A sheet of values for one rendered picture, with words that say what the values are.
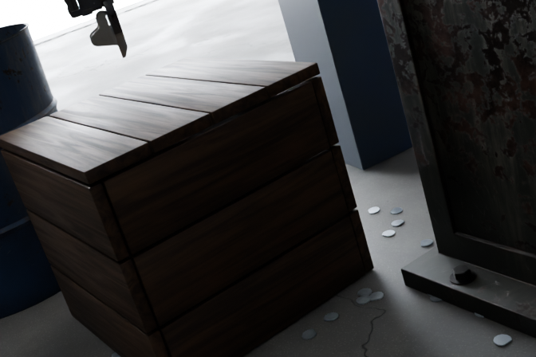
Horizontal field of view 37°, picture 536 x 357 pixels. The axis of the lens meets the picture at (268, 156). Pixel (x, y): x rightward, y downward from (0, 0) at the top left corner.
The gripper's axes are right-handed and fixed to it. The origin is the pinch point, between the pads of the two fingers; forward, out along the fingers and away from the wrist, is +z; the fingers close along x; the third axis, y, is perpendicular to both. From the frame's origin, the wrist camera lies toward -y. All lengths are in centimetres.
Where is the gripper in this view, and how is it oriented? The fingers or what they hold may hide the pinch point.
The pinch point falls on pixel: (125, 49)
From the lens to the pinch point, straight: 149.1
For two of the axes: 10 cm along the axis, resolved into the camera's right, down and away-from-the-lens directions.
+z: 2.8, 9.0, 3.3
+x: 2.5, 2.6, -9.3
